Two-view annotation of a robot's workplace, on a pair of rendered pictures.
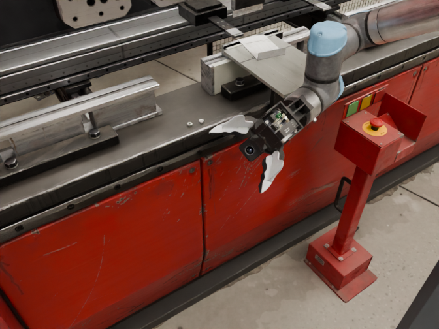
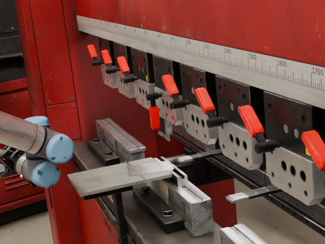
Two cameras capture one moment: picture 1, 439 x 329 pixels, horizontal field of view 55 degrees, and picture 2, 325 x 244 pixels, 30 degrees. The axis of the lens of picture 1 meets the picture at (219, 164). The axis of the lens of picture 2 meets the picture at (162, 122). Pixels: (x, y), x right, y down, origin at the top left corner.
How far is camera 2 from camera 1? 2.32 m
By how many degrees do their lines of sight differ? 91
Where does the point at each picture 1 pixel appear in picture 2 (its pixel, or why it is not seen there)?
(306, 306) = not seen: outside the picture
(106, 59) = (197, 142)
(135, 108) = (125, 158)
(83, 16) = (105, 79)
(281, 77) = (92, 174)
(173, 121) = not seen: hidden behind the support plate
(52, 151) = (101, 147)
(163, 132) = not seen: hidden behind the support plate
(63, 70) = (183, 132)
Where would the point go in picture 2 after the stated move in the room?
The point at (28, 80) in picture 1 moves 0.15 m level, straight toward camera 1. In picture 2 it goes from (174, 127) to (137, 133)
